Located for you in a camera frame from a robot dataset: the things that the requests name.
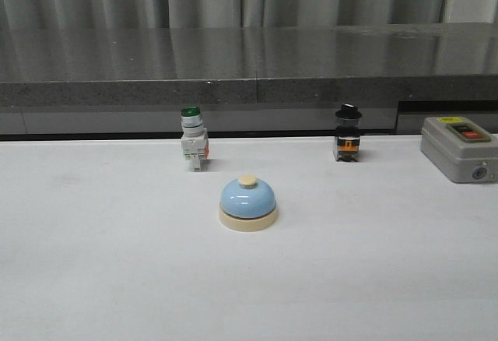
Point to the blue and cream desk bell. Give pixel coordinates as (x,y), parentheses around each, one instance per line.
(248,204)

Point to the grey stone counter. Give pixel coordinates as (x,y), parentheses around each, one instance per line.
(131,83)

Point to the green pushbutton switch module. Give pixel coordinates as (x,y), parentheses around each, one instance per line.
(195,140)

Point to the black rotary selector switch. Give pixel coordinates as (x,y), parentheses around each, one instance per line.
(347,135)

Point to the grey on off switch box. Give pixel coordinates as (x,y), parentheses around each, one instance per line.
(462,150)

